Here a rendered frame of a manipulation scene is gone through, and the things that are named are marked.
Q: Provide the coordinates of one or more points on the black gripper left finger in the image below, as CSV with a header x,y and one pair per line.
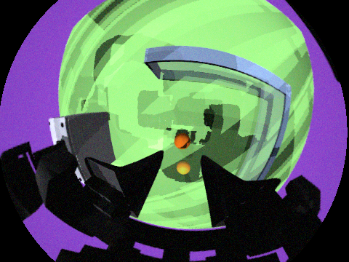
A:
x,y
134,181

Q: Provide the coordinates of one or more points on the low clear wall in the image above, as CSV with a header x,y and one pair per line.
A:
x,y
270,110

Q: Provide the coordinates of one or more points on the brown ball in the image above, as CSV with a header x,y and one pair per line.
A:
x,y
182,141

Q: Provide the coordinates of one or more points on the translucent yellow ball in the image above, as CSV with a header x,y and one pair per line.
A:
x,y
183,167

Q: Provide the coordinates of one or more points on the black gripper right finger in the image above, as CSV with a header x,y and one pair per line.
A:
x,y
227,193

